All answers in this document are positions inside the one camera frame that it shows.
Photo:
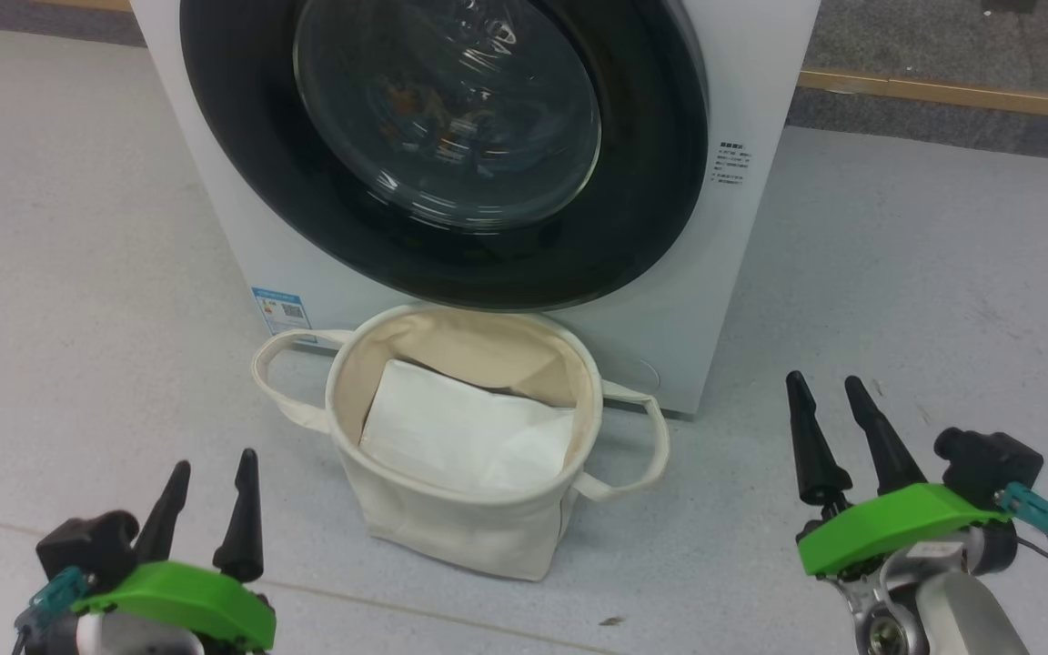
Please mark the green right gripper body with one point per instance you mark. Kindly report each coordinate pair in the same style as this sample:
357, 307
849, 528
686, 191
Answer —
897, 523

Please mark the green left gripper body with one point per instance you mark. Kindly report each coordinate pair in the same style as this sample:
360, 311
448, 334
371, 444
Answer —
187, 596

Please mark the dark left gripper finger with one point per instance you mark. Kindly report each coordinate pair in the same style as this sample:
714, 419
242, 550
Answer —
242, 537
163, 518

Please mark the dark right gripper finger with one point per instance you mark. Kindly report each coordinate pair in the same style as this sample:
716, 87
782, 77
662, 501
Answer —
815, 455
888, 455

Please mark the cream canvas laundry basket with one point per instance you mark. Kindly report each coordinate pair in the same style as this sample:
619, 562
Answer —
451, 528

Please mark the white front-loading washing machine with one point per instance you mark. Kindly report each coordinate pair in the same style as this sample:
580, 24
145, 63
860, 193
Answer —
751, 82

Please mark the blue energy label sticker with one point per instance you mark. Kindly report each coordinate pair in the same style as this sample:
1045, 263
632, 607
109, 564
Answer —
280, 312

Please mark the white folded cloth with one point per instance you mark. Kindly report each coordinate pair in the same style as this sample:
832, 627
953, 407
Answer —
451, 428

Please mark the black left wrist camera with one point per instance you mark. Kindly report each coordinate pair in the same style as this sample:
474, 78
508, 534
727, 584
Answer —
87, 541

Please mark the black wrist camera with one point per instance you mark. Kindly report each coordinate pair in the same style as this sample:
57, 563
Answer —
87, 541
988, 464

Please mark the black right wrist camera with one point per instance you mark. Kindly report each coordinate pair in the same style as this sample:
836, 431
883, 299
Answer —
988, 464

